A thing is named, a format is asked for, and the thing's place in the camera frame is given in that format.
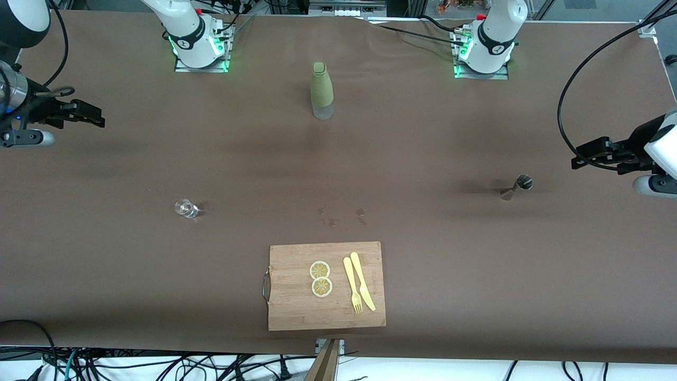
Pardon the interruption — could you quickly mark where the yellow plastic knife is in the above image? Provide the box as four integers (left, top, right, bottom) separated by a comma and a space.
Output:
350, 252, 377, 312

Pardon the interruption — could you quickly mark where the steel measuring jigger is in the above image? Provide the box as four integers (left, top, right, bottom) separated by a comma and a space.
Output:
500, 174, 534, 201

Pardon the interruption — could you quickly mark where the brown table cloth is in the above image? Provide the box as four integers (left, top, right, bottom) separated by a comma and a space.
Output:
0, 10, 677, 365

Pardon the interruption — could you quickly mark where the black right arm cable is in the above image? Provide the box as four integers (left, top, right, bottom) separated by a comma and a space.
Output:
33, 0, 76, 99

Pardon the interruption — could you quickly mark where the wooden post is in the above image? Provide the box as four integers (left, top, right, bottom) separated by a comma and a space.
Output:
306, 339, 342, 381

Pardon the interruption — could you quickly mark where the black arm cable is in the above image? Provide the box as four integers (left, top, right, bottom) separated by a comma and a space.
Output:
556, 0, 677, 171
33, 0, 76, 99

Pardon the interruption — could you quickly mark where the yellow plastic fork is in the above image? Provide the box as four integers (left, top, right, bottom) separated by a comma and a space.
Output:
343, 257, 364, 314

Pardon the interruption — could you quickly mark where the aluminium frame profile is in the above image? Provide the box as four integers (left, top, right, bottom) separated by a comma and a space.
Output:
637, 0, 677, 37

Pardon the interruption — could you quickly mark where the thick black floor cable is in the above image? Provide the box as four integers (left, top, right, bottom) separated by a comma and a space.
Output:
0, 319, 59, 381

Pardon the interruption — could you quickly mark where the wooden cutting board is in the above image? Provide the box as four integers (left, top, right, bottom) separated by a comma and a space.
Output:
262, 241, 387, 332

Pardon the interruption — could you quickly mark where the grey metal equipment box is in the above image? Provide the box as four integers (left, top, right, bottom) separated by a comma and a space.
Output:
308, 0, 388, 17

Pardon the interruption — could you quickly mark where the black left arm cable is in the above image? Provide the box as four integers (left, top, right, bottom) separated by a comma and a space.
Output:
556, 0, 677, 171

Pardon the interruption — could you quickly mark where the black cable on cloth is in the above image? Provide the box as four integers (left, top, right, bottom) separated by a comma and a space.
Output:
365, 15, 471, 47

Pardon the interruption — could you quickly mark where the green sleeved glass bottle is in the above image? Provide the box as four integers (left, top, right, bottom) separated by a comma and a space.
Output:
310, 61, 335, 121

